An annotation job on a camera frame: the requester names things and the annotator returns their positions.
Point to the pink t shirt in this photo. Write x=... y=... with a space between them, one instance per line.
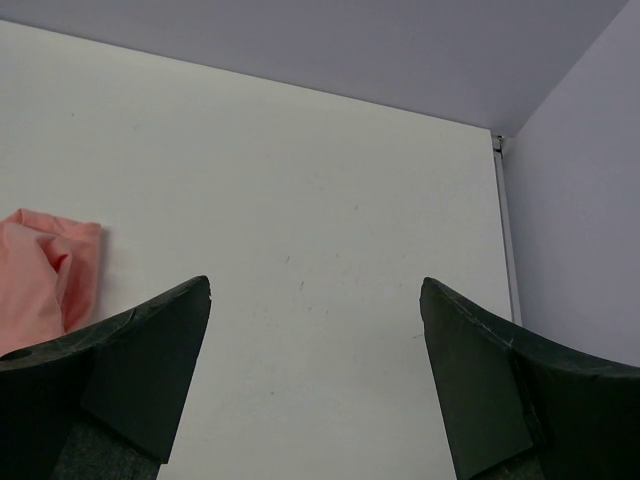
x=50 y=268

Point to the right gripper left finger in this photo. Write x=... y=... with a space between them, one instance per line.
x=104 y=402

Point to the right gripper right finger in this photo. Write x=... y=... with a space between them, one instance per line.
x=516 y=405

